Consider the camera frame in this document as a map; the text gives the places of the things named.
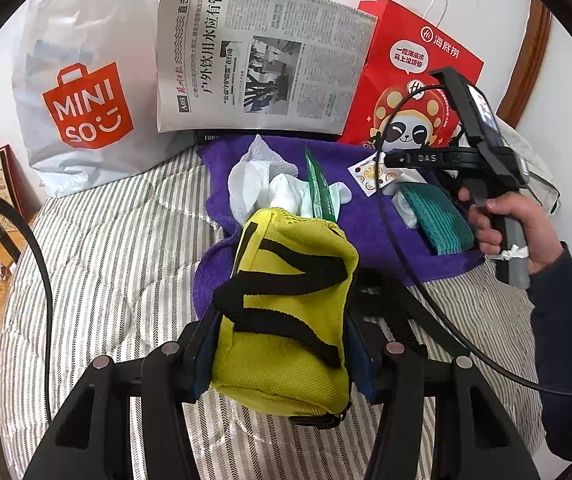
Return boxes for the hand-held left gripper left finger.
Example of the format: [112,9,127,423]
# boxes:
[21,305,224,480]

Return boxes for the teal cloth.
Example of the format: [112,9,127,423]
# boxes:
[397,182,474,256]

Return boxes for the striped quilt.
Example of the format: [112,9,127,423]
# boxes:
[0,152,549,480]

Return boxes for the person's right hand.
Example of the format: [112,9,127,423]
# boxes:
[458,185,567,277]

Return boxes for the white plastic shopping bag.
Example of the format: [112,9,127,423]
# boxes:
[11,0,207,198]

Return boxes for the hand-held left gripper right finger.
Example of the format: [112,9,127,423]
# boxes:
[346,310,542,480]

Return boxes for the grey tote bag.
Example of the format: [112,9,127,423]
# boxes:
[496,117,563,216]

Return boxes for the yellow pouch bag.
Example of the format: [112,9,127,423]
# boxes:
[208,206,429,428]

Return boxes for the black speaker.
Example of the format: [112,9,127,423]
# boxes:
[196,129,342,146]

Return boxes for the thin black cable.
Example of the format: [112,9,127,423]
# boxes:
[375,85,572,393]

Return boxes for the person's right forearm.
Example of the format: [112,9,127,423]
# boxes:
[528,242,572,466]

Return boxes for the white sock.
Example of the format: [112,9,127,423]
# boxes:
[268,175,312,218]
[328,182,353,206]

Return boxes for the thick black cable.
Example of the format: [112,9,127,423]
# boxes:
[0,186,56,453]

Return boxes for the brown wooden frame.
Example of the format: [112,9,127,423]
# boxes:
[495,0,553,128]

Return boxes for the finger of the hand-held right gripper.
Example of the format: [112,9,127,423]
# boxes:
[383,146,482,171]

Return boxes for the newspaper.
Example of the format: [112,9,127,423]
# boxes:
[156,0,379,136]

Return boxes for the small printed sachet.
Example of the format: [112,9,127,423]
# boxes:
[347,154,397,196]

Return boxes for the green packet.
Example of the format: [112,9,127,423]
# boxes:
[301,146,347,221]

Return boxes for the purple towel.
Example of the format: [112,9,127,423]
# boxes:
[192,135,484,323]

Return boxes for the red paper bag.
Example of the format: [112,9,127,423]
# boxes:
[338,0,484,161]

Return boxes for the white crumpled wipe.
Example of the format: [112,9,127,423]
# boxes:
[227,135,299,223]

